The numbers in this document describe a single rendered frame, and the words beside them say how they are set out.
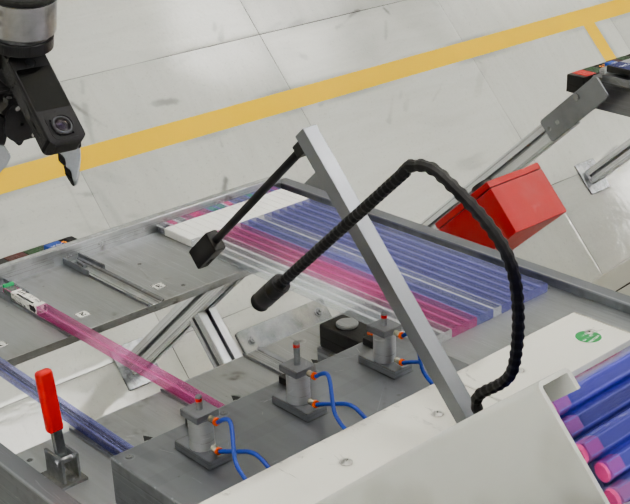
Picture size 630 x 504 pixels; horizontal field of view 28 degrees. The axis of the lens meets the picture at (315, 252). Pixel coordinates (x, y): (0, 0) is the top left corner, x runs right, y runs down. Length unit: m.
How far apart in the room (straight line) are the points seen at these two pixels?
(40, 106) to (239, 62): 1.61
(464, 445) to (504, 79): 2.76
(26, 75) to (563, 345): 0.62
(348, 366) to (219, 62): 1.76
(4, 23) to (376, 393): 0.54
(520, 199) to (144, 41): 1.12
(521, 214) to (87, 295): 0.77
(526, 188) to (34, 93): 0.95
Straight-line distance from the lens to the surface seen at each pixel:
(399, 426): 1.08
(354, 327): 1.32
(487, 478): 0.65
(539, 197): 2.06
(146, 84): 2.79
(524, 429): 0.62
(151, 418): 1.28
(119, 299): 1.54
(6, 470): 1.21
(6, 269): 1.62
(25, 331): 1.49
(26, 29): 1.35
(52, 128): 1.34
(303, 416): 1.13
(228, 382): 1.33
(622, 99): 2.37
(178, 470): 1.08
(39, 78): 1.37
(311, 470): 1.03
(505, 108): 3.32
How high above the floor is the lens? 2.14
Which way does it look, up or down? 51 degrees down
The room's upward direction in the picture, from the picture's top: 48 degrees clockwise
